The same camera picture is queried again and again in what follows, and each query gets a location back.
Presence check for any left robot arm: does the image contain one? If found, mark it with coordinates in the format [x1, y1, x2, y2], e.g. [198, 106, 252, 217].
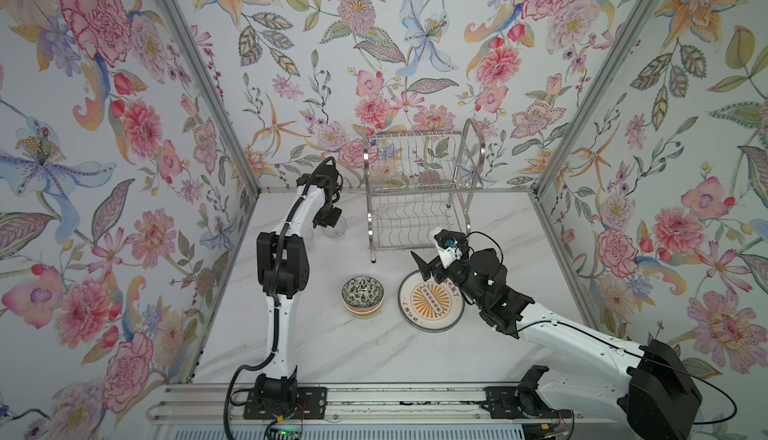
[246, 157, 343, 418]

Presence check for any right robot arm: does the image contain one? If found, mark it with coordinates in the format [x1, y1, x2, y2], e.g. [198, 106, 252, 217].
[414, 247, 702, 439]

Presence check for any chrome two-tier dish rack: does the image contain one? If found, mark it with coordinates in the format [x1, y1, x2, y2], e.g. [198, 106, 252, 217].
[363, 119, 486, 262]

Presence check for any red patterned bowl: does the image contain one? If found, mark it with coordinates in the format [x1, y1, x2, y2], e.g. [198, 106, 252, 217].
[341, 276, 384, 310]

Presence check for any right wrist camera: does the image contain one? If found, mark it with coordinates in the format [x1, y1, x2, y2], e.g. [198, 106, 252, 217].
[429, 227, 469, 269]

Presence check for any orange white bowl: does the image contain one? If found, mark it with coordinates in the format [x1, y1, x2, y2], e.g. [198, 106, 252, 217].
[345, 306, 381, 319]

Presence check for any patterned plate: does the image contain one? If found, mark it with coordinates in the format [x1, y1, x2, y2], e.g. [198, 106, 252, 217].
[397, 271, 465, 333]

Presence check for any black corrugated cable left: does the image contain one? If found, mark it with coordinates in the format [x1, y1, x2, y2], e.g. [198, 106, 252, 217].
[223, 156, 344, 440]

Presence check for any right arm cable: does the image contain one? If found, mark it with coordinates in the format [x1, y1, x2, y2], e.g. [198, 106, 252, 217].
[464, 231, 739, 426]

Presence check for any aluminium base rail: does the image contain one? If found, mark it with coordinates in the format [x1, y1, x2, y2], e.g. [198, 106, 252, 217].
[148, 383, 627, 439]

